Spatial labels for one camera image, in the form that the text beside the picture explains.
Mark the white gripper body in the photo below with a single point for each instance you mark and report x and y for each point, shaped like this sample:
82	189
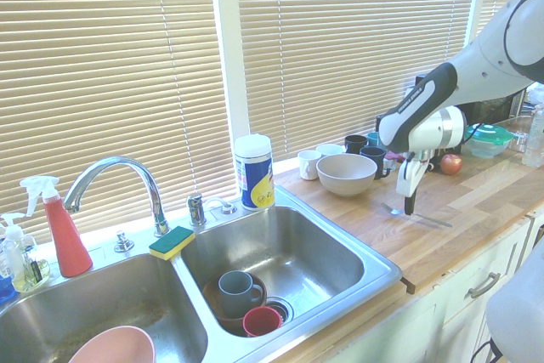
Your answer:
410	178

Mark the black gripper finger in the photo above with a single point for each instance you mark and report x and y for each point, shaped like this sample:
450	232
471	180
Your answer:
409	205

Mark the silver spoon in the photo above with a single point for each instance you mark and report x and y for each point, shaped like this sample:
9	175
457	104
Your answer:
429	219

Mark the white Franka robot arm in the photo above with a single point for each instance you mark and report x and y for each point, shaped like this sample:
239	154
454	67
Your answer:
480	57

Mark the stainless steel double sink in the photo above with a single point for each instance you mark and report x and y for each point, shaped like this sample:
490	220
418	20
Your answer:
323	261

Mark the metal sink drain strainer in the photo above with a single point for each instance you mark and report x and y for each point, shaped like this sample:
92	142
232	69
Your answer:
282	310

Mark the black mug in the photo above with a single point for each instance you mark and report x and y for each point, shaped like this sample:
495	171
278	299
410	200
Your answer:
376	159
355	144

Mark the red apple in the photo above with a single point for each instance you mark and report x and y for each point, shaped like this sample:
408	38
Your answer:
450	164

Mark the teal cup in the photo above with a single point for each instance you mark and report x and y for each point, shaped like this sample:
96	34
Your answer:
373	139

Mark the large beige bowl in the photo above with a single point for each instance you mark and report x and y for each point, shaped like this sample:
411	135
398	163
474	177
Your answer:
346	180

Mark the white round cup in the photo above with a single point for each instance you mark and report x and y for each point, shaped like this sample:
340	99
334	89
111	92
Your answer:
329	149

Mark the green lidded clear container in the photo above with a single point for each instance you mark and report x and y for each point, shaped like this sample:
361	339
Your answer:
489	140

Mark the white faceted cup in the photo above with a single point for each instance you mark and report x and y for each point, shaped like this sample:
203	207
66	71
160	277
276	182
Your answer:
309	165

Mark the white kitchen cabinet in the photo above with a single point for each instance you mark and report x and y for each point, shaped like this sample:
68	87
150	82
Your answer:
459	312

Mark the clear plastic box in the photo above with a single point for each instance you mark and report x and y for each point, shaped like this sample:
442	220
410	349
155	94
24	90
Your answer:
520	133

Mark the clear water bottle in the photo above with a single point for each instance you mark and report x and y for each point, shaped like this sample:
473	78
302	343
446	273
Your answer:
534	142

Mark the Lysol wipes canister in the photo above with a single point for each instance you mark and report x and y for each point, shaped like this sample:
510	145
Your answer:
255	176

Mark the white side sprayer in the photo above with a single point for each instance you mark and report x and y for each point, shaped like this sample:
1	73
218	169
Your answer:
227	209

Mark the red cup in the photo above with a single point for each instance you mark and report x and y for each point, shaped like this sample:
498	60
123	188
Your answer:
259	322

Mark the grey mug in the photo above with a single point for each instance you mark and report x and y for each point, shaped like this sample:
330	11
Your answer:
236	293

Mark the brown wooden bowl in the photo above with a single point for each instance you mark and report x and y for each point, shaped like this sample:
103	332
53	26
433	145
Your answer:
225	321

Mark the green and yellow sponge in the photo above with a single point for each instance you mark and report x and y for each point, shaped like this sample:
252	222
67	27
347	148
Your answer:
170	244

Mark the chrome kitchen faucet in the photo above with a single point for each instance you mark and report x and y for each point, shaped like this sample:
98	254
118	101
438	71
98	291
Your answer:
127	163

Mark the chrome faucet knob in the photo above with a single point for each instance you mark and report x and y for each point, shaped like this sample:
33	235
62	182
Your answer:
123	243

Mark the pink plastic bowl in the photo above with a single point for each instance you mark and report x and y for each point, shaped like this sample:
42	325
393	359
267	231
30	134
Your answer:
115	346

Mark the red spray bottle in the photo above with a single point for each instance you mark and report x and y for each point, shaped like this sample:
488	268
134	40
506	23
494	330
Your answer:
68	244

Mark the yellow liquid soap bottle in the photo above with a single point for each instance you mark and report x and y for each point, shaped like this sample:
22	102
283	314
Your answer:
36	273

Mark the clear pump soap bottle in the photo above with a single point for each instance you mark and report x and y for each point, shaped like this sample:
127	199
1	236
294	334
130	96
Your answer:
13	252

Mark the blue liquid bottle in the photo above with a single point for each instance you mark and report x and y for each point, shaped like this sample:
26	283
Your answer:
5	288

